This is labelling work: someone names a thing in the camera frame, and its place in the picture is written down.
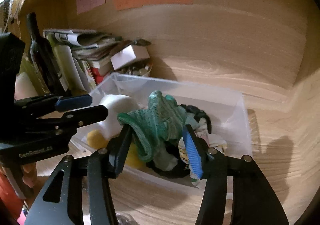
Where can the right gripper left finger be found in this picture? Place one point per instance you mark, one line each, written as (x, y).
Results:
(60, 199)

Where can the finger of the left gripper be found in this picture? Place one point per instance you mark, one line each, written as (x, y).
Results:
(77, 117)
(43, 105)

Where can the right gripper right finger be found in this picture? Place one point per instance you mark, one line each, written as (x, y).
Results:
(254, 200)

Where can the yellow white felt doll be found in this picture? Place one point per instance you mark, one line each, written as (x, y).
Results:
(110, 127)

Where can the green knitted cloth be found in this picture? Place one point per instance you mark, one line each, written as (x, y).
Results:
(161, 121)

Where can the white patterned fabric piece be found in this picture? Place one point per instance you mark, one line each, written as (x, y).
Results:
(212, 140)

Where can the person's left hand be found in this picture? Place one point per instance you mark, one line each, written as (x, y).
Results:
(29, 174)

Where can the cream mug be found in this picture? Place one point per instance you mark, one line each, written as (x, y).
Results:
(24, 87)

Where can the bag of metal screws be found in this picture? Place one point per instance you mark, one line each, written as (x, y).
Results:
(126, 219)

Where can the fruit pattern carton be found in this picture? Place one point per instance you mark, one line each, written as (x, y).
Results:
(89, 80)

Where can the white upright book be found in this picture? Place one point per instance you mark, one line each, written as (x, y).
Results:
(67, 66)

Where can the red box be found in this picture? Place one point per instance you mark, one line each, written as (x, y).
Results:
(100, 73)

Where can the dark wine bottle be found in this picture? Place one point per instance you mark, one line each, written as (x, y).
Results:
(41, 55)

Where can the stack of newspapers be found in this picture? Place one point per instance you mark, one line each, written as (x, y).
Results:
(88, 44)

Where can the small white cardboard box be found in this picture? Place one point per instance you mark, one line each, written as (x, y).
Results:
(128, 56)

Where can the clear plastic storage box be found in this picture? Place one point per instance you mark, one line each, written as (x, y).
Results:
(225, 108)

